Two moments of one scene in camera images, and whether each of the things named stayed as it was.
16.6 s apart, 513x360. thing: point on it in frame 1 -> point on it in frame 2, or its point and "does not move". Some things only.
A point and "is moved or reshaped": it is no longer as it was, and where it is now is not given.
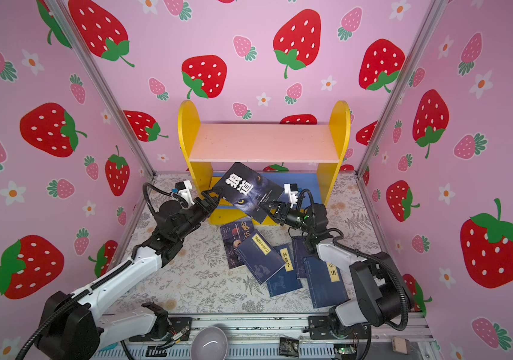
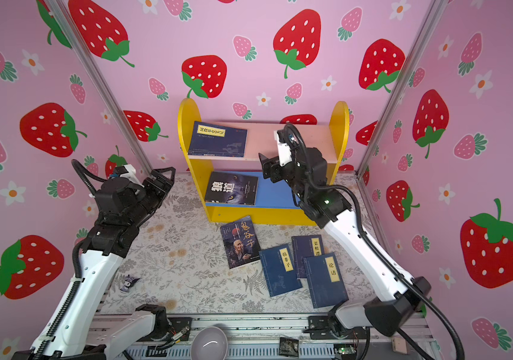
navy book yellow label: (260, 257) -> (209, 139)
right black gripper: (283, 208) -> (270, 164)
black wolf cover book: (245, 190) is moved or reshaped
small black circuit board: (288, 347) does not move
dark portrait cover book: (232, 235) does not move
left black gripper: (211, 206) -> (160, 184)
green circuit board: (348, 351) does not move
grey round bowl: (210, 343) does not move
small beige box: (400, 345) does not move
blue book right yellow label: (325, 282) does not move
